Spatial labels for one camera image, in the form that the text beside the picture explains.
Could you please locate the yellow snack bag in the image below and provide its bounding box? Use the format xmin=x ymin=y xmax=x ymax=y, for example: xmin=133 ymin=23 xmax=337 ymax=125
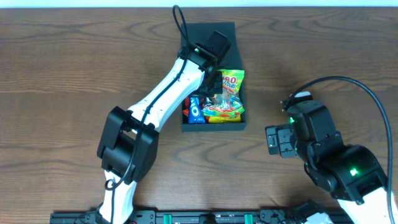
xmin=205 ymin=115 xmax=242 ymax=124

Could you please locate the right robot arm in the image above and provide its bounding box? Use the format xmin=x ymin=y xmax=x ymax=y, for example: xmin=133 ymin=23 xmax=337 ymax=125
xmin=265 ymin=100 xmax=397 ymax=223

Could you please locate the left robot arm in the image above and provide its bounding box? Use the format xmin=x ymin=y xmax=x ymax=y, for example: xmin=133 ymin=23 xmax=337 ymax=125
xmin=97 ymin=31 xmax=231 ymax=223

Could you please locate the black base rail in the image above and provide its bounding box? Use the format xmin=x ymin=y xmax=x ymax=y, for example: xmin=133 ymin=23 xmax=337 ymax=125
xmin=49 ymin=209 xmax=355 ymax=224

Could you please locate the blue Oreo cookie pack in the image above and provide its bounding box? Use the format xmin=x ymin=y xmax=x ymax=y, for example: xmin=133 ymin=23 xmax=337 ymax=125
xmin=188 ymin=97 xmax=206 ymax=124

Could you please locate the green Haribo gummy bag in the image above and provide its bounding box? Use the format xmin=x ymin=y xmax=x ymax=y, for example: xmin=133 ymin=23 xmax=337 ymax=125
xmin=202 ymin=69 xmax=245 ymax=118

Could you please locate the black gift box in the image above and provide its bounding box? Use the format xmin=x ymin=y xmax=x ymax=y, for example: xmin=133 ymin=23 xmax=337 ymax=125
xmin=181 ymin=22 xmax=247 ymax=132

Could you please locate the red candy bag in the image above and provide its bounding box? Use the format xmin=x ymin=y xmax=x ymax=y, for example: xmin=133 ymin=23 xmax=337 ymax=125
xmin=183 ymin=97 xmax=190 ymax=117

